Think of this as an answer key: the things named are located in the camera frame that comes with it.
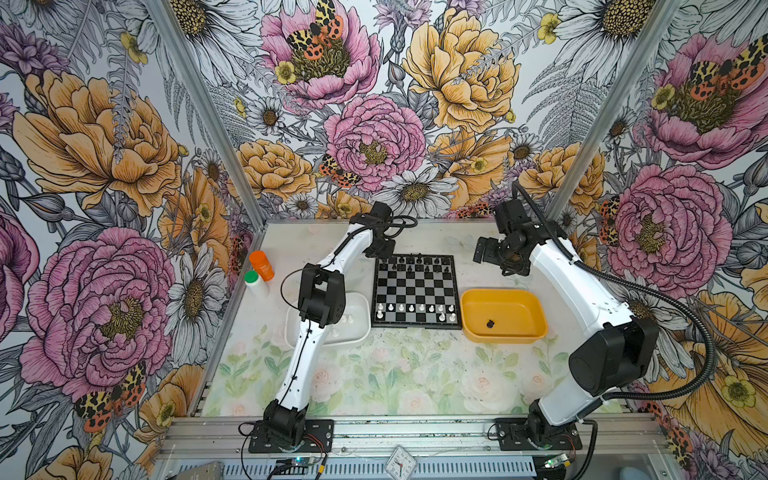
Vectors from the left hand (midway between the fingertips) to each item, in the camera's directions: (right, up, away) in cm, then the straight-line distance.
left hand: (382, 260), depth 104 cm
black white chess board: (+11, -10, -4) cm, 16 cm away
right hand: (+31, -2, -21) cm, 38 cm away
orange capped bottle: (-40, -1, -5) cm, 40 cm away
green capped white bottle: (-39, -7, -10) cm, 41 cm away
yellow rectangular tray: (+43, -17, -8) cm, 47 cm away
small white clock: (+5, -45, -35) cm, 57 cm away
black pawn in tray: (+33, -19, -11) cm, 40 cm away
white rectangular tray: (-8, -21, -10) cm, 25 cm away
